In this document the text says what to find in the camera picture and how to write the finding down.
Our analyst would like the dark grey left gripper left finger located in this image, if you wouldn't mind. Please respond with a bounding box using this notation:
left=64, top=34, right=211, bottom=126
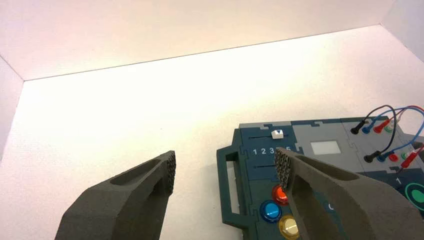
left=54, top=150, right=177, bottom=240

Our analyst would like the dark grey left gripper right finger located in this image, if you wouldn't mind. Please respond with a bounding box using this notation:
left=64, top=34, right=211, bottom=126
left=274, top=147, right=424, bottom=240

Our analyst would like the teal grey task board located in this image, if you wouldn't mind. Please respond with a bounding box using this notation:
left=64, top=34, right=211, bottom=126
left=216, top=116, right=424, bottom=240

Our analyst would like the yellow push button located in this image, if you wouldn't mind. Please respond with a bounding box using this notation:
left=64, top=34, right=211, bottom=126
left=278, top=214, right=300, bottom=240

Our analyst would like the white display screen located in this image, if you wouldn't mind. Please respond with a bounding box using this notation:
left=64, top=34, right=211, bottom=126
left=310, top=141, right=342, bottom=156

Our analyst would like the red push button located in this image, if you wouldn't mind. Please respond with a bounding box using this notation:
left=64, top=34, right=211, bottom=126
left=271, top=185, right=289, bottom=205

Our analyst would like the green round dial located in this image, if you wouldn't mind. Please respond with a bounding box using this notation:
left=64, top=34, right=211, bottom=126
left=404, top=183, right=424, bottom=213

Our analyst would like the blue push button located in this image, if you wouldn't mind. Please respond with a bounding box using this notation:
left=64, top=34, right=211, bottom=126
left=259, top=200, right=283, bottom=223

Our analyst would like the red probe plug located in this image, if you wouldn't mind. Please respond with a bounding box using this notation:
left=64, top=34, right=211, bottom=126
left=400, top=145, right=424, bottom=169

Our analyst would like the black banana plug cable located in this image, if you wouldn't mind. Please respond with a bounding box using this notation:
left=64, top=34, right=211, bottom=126
left=350, top=104, right=398, bottom=164

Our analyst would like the blue banana plug cable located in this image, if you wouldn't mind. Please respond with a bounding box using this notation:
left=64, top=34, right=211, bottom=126
left=361, top=106, right=424, bottom=163

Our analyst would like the red banana plug cable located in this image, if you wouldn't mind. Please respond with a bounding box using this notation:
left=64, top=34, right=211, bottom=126
left=373, top=105, right=424, bottom=134

